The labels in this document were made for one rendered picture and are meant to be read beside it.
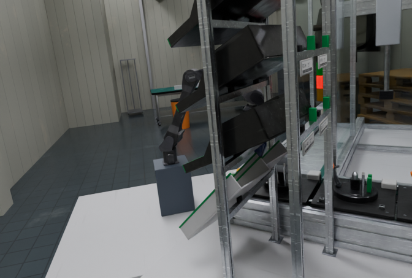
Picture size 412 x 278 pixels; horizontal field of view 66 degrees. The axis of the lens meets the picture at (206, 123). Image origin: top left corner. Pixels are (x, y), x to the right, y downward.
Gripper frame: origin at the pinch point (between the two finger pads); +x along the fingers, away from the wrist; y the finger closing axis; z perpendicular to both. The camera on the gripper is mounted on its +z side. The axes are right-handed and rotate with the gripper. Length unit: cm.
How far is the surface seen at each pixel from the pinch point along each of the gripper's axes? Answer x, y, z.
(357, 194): 10.5, 4.3, -35.4
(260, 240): 23.4, 22.7, -8.2
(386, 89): -9, -99, -39
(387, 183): 10.7, -7.7, -43.5
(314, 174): 10.4, -7.9, -19.1
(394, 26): -43, -99, -42
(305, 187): 12.4, 0.5, -17.5
